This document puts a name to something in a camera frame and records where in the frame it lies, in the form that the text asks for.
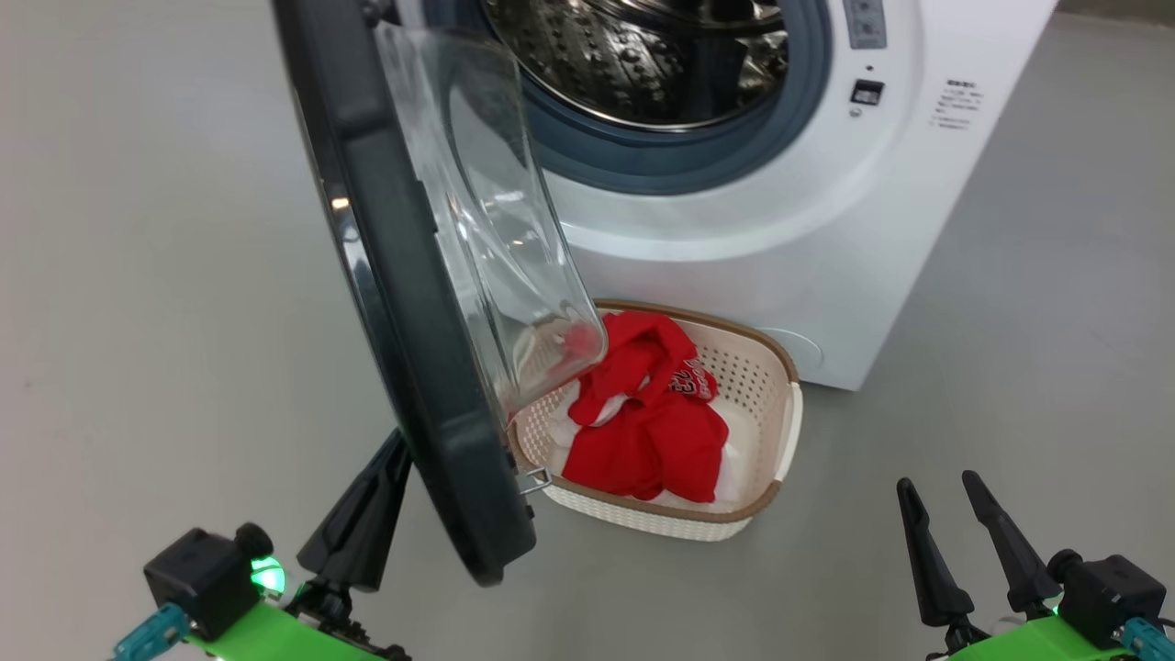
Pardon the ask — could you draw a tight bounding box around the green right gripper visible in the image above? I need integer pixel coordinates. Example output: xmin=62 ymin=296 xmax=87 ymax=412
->
xmin=896 ymin=470 xmax=1139 ymax=661

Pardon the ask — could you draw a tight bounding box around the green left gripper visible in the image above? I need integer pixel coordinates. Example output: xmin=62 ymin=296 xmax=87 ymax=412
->
xmin=184 ymin=427 xmax=416 ymax=661

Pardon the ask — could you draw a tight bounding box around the black round washing machine door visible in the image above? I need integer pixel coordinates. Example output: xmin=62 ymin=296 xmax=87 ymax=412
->
xmin=271 ymin=0 xmax=609 ymax=588

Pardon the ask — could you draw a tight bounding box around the red jersey garment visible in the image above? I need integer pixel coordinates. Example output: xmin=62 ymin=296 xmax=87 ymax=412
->
xmin=560 ymin=310 xmax=731 ymax=504

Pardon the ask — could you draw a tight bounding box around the cream perforated basket brown rim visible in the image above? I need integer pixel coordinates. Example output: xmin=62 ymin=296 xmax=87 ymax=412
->
xmin=509 ymin=299 xmax=804 ymax=543

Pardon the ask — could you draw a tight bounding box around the white front-load washing machine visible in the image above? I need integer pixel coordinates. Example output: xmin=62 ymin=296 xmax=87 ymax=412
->
xmin=395 ymin=0 xmax=1061 ymax=393

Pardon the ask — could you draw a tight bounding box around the round white filter cover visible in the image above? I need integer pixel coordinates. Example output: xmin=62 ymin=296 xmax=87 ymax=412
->
xmin=760 ymin=329 xmax=825 ymax=370

